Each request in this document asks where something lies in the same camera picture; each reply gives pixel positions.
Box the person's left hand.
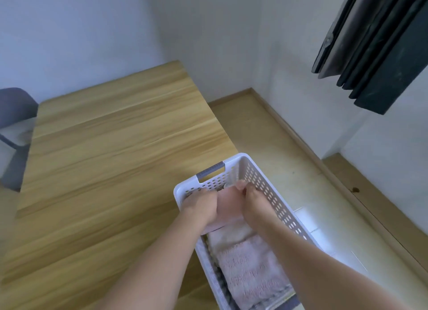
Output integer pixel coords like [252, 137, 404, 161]
[180, 188, 220, 235]

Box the person's right hand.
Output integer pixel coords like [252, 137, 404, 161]
[235, 181, 280, 235]

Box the pink cloth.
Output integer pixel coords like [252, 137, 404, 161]
[200, 186, 247, 235]

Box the white perforated plastic basket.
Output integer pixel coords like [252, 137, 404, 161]
[173, 152, 332, 310]

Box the grey-blue striped towel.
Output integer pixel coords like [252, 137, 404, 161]
[214, 266, 300, 310]

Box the person's left forearm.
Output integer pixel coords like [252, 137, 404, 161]
[95, 216, 208, 310]

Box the person's right forearm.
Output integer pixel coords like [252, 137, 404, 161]
[257, 216, 412, 310]

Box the wooden table with black legs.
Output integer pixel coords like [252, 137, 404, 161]
[0, 60, 239, 310]

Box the dark grey curtain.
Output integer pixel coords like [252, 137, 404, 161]
[311, 0, 428, 116]

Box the grey plastic chair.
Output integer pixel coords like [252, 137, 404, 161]
[0, 87, 39, 192]

